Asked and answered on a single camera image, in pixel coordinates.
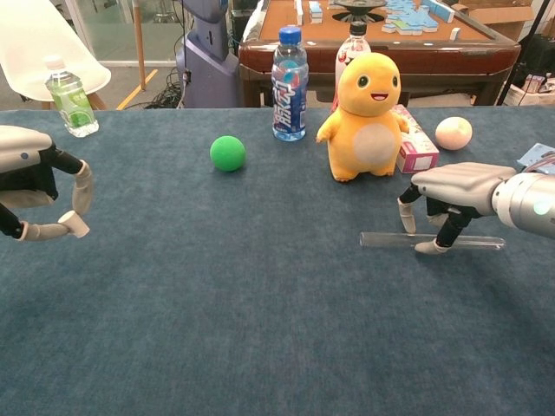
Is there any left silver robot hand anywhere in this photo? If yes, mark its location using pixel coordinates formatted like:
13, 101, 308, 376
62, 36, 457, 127
0, 125, 95, 243

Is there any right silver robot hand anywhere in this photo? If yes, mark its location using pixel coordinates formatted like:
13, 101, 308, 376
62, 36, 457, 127
397, 162, 519, 256

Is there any clear glass test tube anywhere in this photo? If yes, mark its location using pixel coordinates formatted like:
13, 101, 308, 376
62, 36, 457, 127
359, 231, 506, 252

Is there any peach coloured ball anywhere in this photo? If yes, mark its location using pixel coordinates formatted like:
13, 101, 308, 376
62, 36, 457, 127
434, 116, 473, 152

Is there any pink floral carton box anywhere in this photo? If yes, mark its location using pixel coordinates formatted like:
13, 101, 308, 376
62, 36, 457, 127
389, 103, 441, 174

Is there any green label clear bottle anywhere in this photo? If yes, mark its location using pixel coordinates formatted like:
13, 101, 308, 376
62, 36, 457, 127
43, 55, 101, 139

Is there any small light blue box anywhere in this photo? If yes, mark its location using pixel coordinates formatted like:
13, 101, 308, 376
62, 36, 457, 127
515, 142, 555, 174

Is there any yellow plush duck toy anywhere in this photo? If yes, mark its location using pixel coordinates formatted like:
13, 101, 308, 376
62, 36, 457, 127
315, 52, 411, 183

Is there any white chair with wooden legs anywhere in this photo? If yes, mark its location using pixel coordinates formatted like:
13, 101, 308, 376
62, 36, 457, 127
0, 0, 113, 111

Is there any white box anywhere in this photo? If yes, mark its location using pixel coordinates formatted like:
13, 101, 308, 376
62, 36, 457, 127
506, 73, 555, 107

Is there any brown mahjong table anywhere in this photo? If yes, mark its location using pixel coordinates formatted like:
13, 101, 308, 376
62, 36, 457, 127
237, 0, 521, 108

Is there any black tripod stand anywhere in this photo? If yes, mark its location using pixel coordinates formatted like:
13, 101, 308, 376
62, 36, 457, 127
496, 0, 547, 107

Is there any cardboard box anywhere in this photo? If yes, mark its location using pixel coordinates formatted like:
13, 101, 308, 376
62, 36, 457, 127
459, 0, 539, 42

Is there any black cap white drink bottle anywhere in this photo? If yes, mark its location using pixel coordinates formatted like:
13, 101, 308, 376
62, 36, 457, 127
331, 20, 369, 114

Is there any blue cap water bottle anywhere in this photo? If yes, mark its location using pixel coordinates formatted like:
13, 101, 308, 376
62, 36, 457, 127
271, 25, 308, 143

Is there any green foam ball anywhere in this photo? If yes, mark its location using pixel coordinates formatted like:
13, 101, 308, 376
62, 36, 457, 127
209, 134, 247, 173

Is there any blue grey machine base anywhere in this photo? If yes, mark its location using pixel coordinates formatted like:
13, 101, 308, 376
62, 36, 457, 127
175, 0, 240, 109

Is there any dark blue table mat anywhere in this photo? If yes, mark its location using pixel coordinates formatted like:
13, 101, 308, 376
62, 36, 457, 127
0, 106, 555, 416

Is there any black cable bundle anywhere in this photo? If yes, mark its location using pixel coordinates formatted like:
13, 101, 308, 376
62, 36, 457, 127
147, 68, 187, 109

